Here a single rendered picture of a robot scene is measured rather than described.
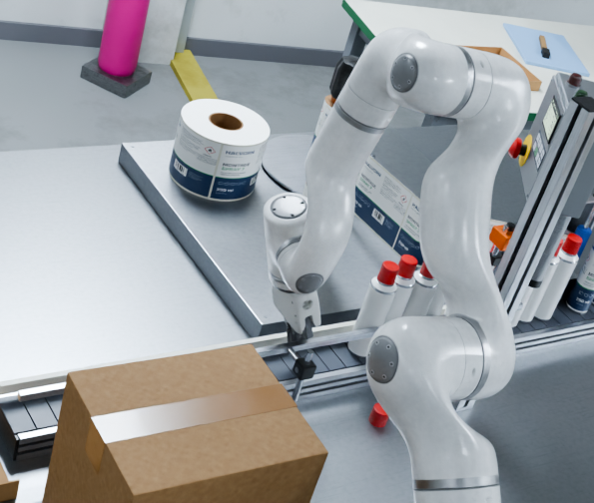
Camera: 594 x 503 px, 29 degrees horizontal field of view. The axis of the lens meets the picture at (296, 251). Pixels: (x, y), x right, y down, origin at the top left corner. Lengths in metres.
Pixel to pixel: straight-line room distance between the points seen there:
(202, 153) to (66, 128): 2.04
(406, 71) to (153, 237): 1.04
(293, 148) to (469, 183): 1.26
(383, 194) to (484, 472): 1.02
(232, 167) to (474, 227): 1.00
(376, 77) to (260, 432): 0.55
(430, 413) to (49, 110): 3.24
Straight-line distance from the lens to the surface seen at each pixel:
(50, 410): 1.95
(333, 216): 1.83
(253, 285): 2.32
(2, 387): 1.93
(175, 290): 2.34
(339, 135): 1.80
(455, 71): 1.59
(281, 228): 1.88
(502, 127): 1.66
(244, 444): 1.61
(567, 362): 2.56
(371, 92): 1.76
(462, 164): 1.62
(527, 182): 2.09
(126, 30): 4.76
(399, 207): 2.47
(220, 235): 2.45
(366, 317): 2.18
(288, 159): 2.78
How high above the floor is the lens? 2.20
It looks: 32 degrees down
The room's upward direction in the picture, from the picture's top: 17 degrees clockwise
